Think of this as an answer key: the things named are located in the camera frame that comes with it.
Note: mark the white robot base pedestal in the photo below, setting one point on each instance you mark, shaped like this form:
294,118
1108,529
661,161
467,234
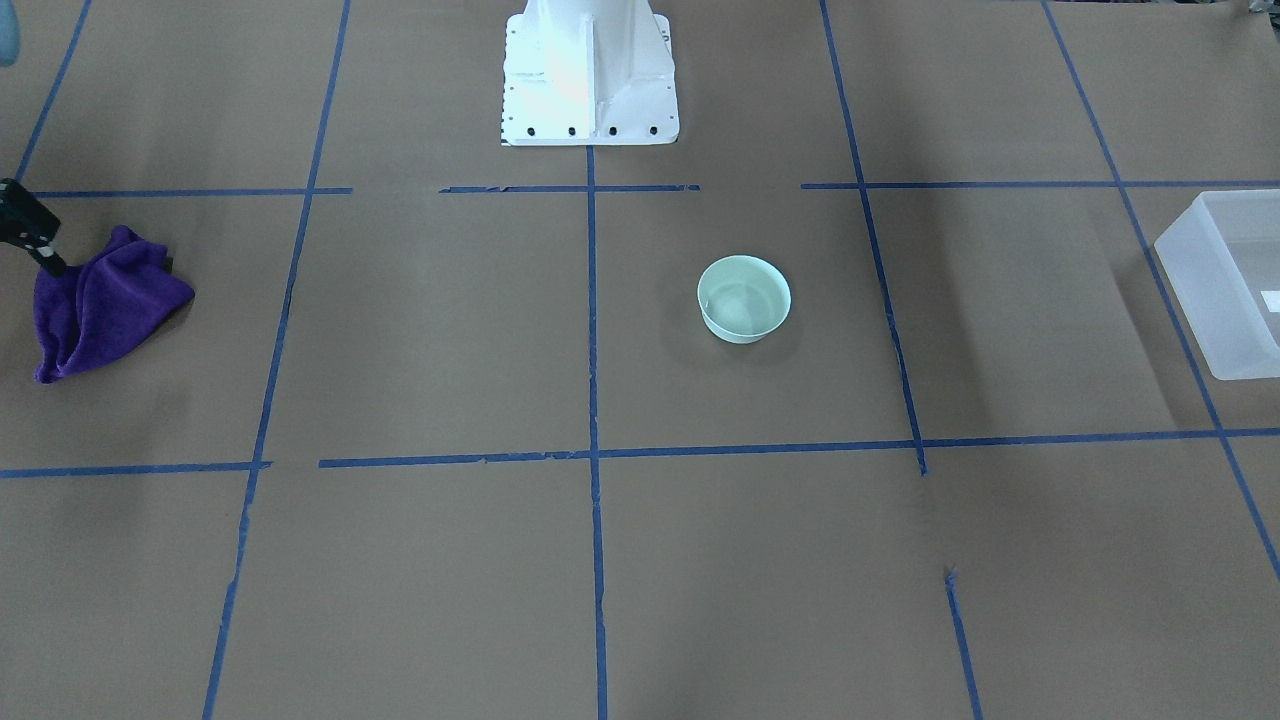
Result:
589,73

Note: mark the mint green bowl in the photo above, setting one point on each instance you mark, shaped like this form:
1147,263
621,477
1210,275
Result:
742,299

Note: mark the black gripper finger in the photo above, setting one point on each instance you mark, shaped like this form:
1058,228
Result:
30,226

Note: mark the purple cloth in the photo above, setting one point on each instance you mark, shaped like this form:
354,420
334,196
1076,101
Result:
96,313

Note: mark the translucent plastic storage box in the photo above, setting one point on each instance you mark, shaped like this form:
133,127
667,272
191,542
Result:
1221,257

